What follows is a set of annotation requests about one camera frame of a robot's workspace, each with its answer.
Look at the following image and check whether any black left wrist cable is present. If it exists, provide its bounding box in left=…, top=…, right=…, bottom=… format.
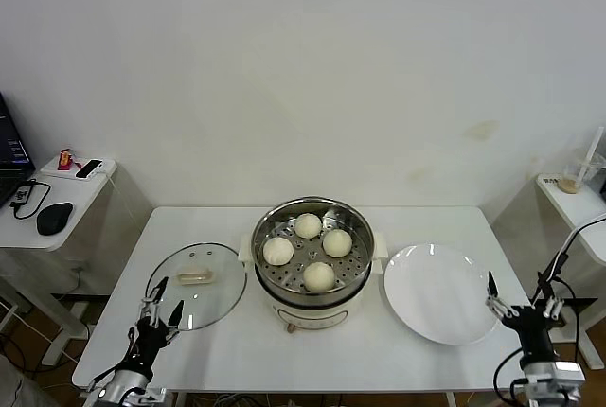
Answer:
left=86, top=326, right=143, bottom=385

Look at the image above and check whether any white side desk with cup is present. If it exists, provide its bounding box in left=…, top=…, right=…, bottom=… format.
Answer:
left=535, top=172, right=606, bottom=370

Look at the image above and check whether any black laptop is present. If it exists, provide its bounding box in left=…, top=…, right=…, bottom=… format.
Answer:
left=0, top=92, right=37, bottom=209

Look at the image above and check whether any cable bundle under table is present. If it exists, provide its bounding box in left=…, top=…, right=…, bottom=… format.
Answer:
left=188, top=392, right=294, bottom=407

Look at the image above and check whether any black adapter with cable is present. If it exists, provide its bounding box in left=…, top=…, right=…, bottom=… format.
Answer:
left=9, top=179, right=52, bottom=221

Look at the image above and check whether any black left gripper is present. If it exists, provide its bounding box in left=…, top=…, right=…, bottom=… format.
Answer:
left=128, top=276, right=187, bottom=371

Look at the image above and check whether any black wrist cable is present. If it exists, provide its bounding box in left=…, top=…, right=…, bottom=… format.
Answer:
left=86, top=326, right=143, bottom=385
left=493, top=348, right=527, bottom=404

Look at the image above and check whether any stainless steel steamer basket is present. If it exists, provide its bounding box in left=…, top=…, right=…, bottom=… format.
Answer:
left=250, top=196, right=374, bottom=302

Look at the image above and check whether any flat white box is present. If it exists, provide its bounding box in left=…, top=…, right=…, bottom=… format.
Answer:
left=40, top=155, right=117, bottom=182

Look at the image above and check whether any small red item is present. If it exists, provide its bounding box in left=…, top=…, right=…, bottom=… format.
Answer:
left=56, top=148, right=80, bottom=172

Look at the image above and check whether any white floor cable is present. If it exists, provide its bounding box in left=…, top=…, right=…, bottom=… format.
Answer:
left=0, top=300, right=84, bottom=365

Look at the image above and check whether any cream electric cooker pot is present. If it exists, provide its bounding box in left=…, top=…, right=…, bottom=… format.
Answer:
left=238, top=231, right=389, bottom=335

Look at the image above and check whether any small black white device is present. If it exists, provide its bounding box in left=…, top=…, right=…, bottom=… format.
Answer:
left=75, top=159, right=104, bottom=181

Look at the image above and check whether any round glass pot lid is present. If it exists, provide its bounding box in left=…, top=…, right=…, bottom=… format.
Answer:
left=144, top=242, right=248, bottom=332

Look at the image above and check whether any black computer mouse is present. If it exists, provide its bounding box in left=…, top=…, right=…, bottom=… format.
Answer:
left=35, top=202, right=75, bottom=237

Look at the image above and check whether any clear plastic drink cup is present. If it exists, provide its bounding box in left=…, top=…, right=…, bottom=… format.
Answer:
left=557, top=149, right=606, bottom=195

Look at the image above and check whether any round white plate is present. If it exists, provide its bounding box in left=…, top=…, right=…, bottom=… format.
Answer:
left=383, top=242, right=501, bottom=345

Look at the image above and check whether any black cable with inline connector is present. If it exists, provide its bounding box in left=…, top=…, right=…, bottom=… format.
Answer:
left=528, top=211, right=606, bottom=346

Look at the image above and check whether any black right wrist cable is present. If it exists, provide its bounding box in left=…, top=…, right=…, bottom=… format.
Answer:
left=493, top=348, right=527, bottom=404

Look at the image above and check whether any white steamed baozi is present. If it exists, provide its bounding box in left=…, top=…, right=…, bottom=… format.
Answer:
left=294, top=212, right=323, bottom=239
left=322, top=228, right=353, bottom=258
left=262, top=236, right=294, bottom=267
left=302, top=261, right=336, bottom=293

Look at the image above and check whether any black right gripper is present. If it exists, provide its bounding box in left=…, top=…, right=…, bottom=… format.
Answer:
left=485, top=271, right=565, bottom=366

